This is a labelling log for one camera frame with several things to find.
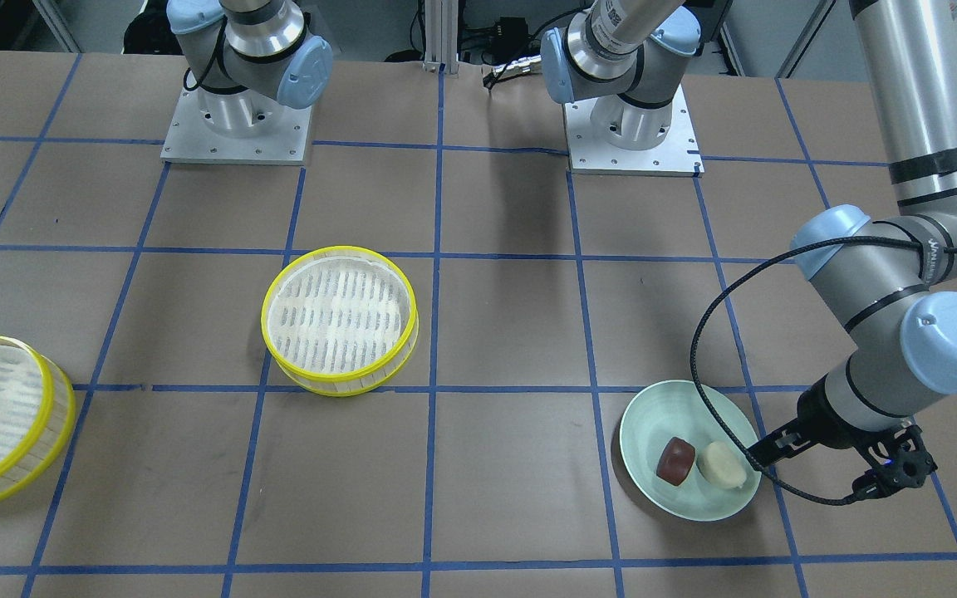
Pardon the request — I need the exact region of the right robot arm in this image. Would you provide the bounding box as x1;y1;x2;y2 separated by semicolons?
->
166;1;333;139

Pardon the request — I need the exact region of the white steamed bun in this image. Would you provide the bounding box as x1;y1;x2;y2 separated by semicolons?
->
696;440;748;491

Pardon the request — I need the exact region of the aluminium frame post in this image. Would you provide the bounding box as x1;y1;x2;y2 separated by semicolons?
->
421;0;459;78

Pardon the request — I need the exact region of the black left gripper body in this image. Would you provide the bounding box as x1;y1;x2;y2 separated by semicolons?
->
747;397;938;501

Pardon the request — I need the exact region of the light green plate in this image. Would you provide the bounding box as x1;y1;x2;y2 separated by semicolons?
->
618;380;761;522

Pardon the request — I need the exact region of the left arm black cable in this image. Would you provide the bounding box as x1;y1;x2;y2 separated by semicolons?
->
689;162;957;507

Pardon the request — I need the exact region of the brown steamed bun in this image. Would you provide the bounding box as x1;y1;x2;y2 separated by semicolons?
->
655;436;696;486

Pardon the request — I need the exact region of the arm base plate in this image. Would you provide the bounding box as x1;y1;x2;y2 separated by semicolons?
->
160;87;314;166
563;86;705;178

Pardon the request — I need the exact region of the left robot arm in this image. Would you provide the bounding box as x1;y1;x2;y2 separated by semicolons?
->
689;1;957;506

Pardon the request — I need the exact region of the yellow steamer basket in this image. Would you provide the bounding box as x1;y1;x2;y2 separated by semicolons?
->
259;246;420;397
0;336;77;501

